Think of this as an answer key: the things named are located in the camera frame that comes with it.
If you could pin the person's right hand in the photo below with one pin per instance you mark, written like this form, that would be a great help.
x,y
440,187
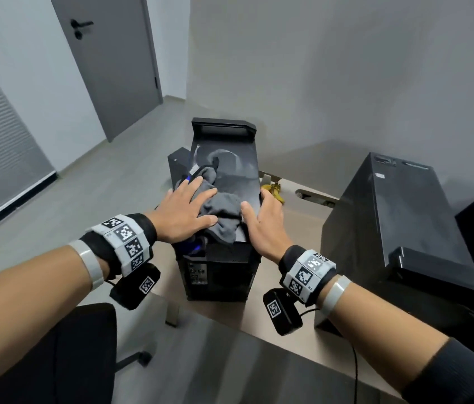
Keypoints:
x,y
268,231

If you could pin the person's left hand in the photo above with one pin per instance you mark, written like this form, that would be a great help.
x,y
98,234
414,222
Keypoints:
x,y
178,218

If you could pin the grey cleaning cloth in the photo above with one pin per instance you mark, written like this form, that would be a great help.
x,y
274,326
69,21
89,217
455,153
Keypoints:
x,y
226,210

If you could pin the black device with blue light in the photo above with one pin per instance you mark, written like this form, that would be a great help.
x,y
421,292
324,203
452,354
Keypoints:
x,y
220,273

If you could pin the black Lenovo tower case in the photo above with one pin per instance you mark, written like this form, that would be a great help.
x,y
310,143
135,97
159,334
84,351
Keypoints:
x,y
388,227

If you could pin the person's right forearm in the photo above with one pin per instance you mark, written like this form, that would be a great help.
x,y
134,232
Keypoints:
x,y
388,336

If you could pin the person's left forearm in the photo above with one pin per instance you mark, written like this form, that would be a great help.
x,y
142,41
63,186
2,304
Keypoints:
x,y
31,307

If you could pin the yellow banana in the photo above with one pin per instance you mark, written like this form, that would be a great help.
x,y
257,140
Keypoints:
x,y
266,187
278,195

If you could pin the grey metal stand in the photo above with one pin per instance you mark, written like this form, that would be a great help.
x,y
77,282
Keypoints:
x,y
268,178

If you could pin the black floor box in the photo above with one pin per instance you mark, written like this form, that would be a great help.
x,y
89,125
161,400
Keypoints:
x,y
178,164

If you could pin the right wrist marker band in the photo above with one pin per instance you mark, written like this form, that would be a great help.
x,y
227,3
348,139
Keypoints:
x,y
306,275

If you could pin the wrist marker band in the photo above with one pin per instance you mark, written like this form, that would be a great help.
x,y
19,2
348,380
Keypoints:
x,y
306,275
123,244

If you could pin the left wrist marker band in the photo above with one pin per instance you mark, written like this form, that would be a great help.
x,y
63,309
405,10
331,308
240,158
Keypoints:
x,y
123,244

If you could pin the metal desk leg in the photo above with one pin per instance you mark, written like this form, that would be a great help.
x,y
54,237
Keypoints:
x,y
172,315

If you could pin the grey door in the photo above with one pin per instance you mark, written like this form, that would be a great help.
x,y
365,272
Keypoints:
x,y
115,67

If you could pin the black office chair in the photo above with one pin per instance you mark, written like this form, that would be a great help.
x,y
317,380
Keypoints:
x,y
77,357

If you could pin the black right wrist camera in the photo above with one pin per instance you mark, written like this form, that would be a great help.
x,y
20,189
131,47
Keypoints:
x,y
281,311

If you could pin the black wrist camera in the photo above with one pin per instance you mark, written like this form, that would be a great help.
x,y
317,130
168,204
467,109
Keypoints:
x,y
136,288
281,311

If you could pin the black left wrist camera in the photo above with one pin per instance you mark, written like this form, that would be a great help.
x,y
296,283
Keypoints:
x,y
136,288

